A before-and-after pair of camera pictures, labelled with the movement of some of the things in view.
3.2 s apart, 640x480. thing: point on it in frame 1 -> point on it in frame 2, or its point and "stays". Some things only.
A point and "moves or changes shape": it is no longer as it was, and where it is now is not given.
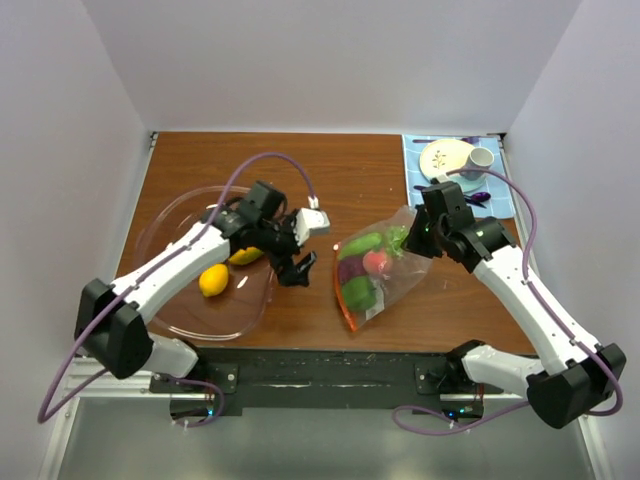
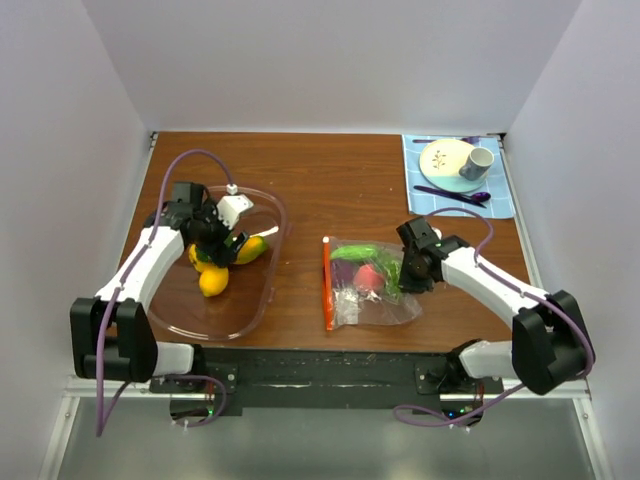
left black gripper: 296,275 -> 219,252
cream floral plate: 440,156 stays
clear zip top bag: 374,270 moves or changes shape
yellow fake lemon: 213,280 stays
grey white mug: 479,158 stays
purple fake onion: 351,266 moves or changes shape
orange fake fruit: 244,256 stays
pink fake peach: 374,262 -> 368,278
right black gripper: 412,242 -> 409,285
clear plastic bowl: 249,297 stays
